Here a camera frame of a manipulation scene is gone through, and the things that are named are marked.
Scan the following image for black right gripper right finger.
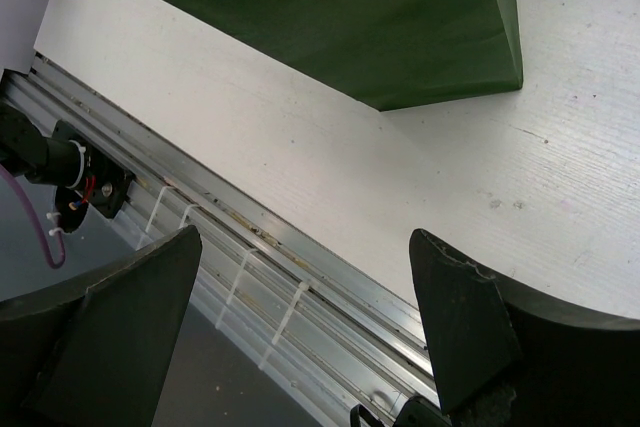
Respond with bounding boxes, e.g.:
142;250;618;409
409;229;639;426

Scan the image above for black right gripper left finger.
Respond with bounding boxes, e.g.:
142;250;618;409
1;225;202;426

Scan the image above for green paper bag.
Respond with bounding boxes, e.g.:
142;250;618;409
164;0;524;111

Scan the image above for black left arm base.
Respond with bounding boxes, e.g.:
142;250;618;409
53;121;135;234

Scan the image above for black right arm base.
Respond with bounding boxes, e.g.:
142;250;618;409
349;395;450;427

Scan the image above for aluminium table rail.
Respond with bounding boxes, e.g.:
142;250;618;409
1;57;437;426

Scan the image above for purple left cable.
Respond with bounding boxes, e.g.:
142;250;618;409
0;164;66;269

